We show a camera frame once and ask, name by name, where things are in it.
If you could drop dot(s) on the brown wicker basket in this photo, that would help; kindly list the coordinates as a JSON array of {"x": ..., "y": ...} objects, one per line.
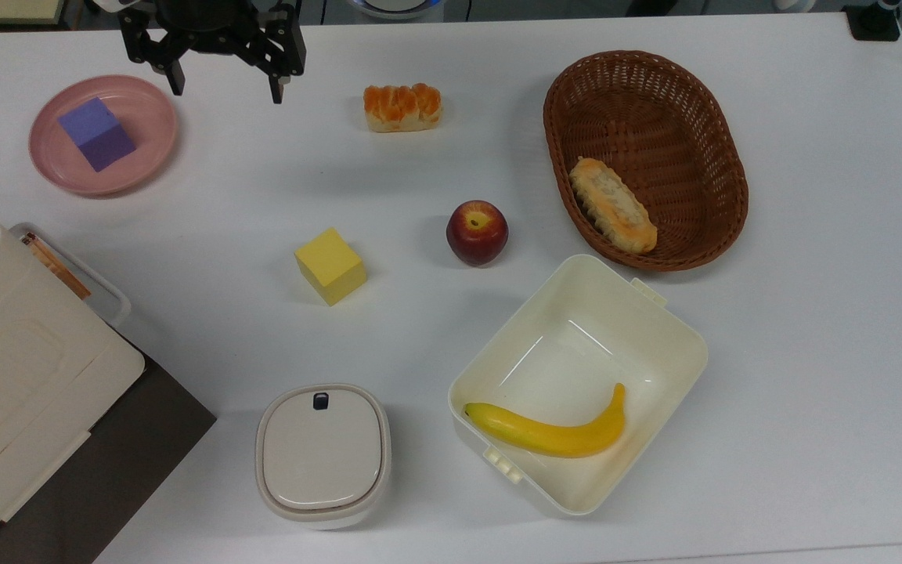
[{"x": 654, "y": 110}]

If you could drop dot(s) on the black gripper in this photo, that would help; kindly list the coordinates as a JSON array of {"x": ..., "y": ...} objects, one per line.
[{"x": 204, "y": 27}]

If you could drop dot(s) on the yellow foam cube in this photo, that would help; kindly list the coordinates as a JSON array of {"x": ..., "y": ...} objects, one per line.
[{"x": 330, "y": 265}]

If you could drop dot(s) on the pale yellow board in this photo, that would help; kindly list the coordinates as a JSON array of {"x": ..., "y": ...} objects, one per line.
[{"x": 5, "y": 9}]

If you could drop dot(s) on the orange glazed bread loaf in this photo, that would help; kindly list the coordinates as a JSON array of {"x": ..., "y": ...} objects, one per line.
[{"x": 402, "y": 107}]

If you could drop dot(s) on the cream plastic cabinet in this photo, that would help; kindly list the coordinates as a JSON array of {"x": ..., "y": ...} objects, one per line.
[{"x": 20, "y": 376}]

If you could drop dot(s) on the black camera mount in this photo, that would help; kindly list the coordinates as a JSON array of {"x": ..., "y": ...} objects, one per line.
[{"x": 874, "y": 19}]

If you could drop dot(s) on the red apple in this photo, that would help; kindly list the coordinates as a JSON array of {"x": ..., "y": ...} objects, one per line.
[{"x": 477, "y": 233}]

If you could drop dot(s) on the dark wooden drawer base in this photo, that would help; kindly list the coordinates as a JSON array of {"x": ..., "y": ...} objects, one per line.
[{"x": 138, "y": 462}]

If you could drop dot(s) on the cream plastic lunch box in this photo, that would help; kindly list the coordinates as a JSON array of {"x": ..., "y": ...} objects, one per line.
[{"x": 576, "y": 345}]

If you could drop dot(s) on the pink round plate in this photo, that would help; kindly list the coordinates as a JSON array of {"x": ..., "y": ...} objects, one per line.
[{"x": 146, "y": 117}]

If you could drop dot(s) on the small cream lidded bin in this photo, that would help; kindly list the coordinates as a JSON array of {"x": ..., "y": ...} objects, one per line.
[{"x": 322, "y": 454}]

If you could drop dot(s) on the purple foam cube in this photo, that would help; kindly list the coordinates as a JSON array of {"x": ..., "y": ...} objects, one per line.
[{"x": 97, "y": 133}]

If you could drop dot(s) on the yellow banana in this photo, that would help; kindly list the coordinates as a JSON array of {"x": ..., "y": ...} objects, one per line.
[{"x": 553, "y": 436}]

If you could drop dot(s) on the long crusty bread roll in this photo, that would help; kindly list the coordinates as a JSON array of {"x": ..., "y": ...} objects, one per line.
[{"x": 611, "y": 205}]

